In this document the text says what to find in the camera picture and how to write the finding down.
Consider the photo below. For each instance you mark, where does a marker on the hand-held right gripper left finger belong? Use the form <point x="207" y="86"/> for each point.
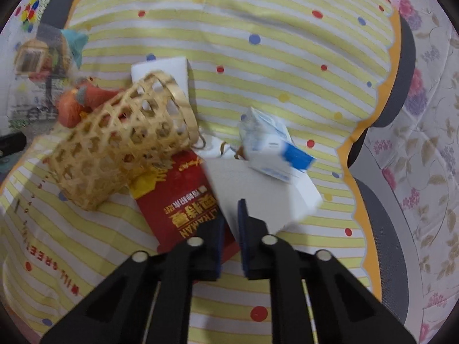
<point x="211" y="254"/>

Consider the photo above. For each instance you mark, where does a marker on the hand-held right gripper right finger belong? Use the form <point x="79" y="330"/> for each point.
<point x="243" y="236"/>

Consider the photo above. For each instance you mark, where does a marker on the white paper bag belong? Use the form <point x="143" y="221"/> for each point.
<point x="258" y="193"/>

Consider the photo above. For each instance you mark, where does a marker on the red paper packet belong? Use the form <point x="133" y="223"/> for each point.
<point x="172" y="204"/>

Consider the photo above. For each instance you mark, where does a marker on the blue white carton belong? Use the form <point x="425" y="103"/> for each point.
<point x="272" y="154"/>

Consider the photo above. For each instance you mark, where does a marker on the dark grey chair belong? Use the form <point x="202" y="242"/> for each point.
<point x="383" y="240"/>
<point x="61" y="3"/>
<point x="405" y="61"/>

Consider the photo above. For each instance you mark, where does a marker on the woven bamboo basket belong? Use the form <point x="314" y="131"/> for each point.
<point x="181" y="104"/>

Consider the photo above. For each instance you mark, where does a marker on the white tissue pack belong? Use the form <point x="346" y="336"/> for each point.
<point x="165" y="68"/>

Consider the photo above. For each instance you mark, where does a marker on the yellow striped dotted tablecloth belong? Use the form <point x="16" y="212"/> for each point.
<point x="269" y="43"/>

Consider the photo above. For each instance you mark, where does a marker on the orange cloth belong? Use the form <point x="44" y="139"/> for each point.
<point x="71" y="109"/>

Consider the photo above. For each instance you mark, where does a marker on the floral wall cloth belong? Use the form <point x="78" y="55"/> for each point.
<point x="430" y="150"/>

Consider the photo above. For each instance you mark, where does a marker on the colourful dotted wall cloth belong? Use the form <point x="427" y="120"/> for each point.
<point x="28" y="10"/>

